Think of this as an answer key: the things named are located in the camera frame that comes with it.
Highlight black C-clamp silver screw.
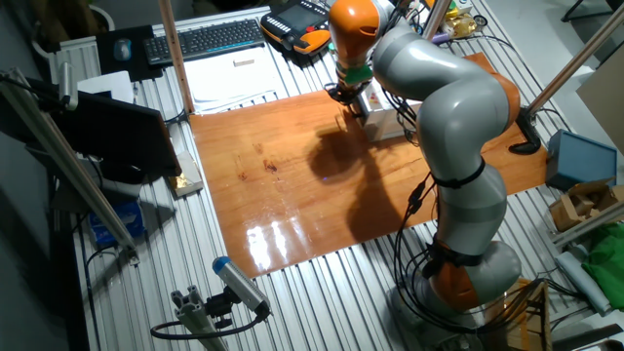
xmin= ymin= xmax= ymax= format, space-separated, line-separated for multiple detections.
xmin=507 ymin=106 xmax=543 ymax=156

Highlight small grey camera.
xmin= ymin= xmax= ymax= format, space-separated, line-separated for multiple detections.
xmin=58 ymin=60 xmax=79 ymax=112

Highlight white paper roll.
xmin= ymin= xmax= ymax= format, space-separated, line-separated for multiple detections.
xmin=555 ymin=251 xmax=613 ymax=316

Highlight grey cardboard panel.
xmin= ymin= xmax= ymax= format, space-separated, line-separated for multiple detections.
xmin=574 ymin=53 xmax=624 ymax=157

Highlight short aluminium profile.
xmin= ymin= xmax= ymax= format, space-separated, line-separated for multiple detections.
xmin=170 ymin=286 xmax=230 ymax=351

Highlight blue tissue pack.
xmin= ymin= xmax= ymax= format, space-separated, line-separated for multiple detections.
xmin=87 ymin=199 xmax=147 ymax=248

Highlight blue box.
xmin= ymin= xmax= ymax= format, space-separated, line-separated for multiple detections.
xmin=544 ymin=129 xmax=619 ymax=192

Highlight white paper stack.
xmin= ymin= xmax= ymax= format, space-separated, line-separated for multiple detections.
xmin=182 ymin=44 xmax=289 ymax=116

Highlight black orange teach pendant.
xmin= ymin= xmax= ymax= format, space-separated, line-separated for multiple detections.
xmin=259 ymin=0 xmax=337 ymax=56

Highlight white flat box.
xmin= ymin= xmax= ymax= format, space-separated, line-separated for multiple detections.
xmin=76 ymin=70 xmax=136 ymax=106

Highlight grey camera blue end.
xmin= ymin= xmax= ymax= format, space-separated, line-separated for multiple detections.
xmin=212 ymin=255 xmax=272 ymax=316

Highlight black camera cable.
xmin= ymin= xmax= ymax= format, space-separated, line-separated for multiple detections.
xmin=149 ymin=304 xmax=272 ymax=341

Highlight wooden frame stand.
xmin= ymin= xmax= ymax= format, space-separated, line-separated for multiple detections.
xmin=480 ymin=277 xmax=555 ymax=351

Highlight aluminium bar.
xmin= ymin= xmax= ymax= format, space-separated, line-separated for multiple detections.
xmin=553 ymin=199 xmax=624 ymax=248

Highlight cardboard box wooden blocks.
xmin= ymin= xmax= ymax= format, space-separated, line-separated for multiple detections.
xmin=548 ymin=177 xmax=624 ymax=233

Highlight aluminium frame pole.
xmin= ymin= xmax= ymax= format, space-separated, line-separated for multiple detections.
xmin=528 ymin=3 xmax=624 ymax=116
xmin=421 ymin=0 xmax=453 ymax=43

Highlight wooden upright post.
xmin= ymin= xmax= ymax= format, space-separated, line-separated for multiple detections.
xmin=156 ymin=0 xmax=197 ymax=116

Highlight long aluminium beam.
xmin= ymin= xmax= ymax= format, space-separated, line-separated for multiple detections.
xmin=0 ymin=67 xmax=140 ymax=267

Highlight black monitor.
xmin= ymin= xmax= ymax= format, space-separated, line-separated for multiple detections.
xmin=26 ymin=77 xmax=182 ymax=179

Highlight green cloth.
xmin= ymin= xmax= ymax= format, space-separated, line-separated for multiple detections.
xmin=581 ymin=221 xmax=624 ymax=312

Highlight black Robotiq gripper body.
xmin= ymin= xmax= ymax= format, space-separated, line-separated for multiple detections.
xmin=338 ymin=80 xmax=374 ymax=102

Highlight black mouse pad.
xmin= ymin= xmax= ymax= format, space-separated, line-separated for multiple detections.
xmin=95 ymin=23 xmax=165 ymax=83

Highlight black usb cable blue light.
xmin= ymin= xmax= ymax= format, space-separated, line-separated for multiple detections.
xmin=384 ymin=87 xmax=488 ymax=337

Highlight gold foil bag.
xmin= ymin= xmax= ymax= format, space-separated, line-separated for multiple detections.
xmin=441 ymin=12 xmax=482 ymax=40

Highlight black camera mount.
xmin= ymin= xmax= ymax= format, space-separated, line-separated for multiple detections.
xmin=204 ymin=287 xmax=240 ymax=331

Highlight glossy wooden board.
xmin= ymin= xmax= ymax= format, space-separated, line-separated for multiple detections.
xmin=188 ymin=52 xmax=550 ymax=280

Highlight black computer keyboard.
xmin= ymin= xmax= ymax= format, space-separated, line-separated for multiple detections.
xmin=142 ymin=18 xmax=267 ymax=67

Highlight box with gold foil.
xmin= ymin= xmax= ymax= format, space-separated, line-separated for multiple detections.
xmin=168 ymin=150 xmax=205 ymax=199

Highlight black chair base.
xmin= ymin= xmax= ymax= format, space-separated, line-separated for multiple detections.
xmin=560 ymin=0 xmax=624 ymax=23

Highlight white plastic drawer cabinet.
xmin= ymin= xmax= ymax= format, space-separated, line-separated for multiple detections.
xmin=363 ymin=77 xmax=425 ymax=143

